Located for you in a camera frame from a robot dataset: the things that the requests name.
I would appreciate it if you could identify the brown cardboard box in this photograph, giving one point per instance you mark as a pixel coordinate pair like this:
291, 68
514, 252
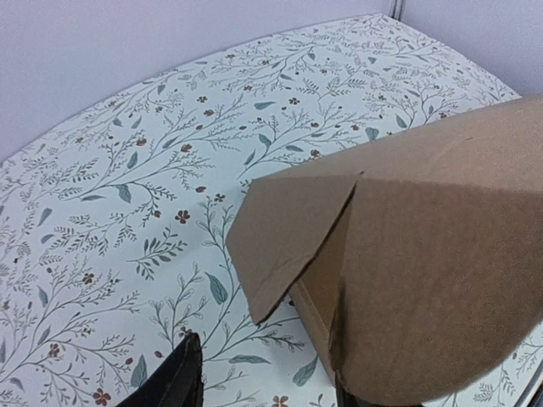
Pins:
415, 261

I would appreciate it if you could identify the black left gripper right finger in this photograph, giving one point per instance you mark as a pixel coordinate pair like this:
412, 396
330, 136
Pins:
344, 398

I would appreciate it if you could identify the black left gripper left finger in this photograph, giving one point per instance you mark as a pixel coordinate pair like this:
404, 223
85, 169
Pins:
176, 382

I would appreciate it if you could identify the floral patterned table mat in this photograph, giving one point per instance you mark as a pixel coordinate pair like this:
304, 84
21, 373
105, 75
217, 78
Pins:
114, 223

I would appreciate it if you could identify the right rear aluminium frame post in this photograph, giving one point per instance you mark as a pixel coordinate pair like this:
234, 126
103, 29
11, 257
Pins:
397, 9

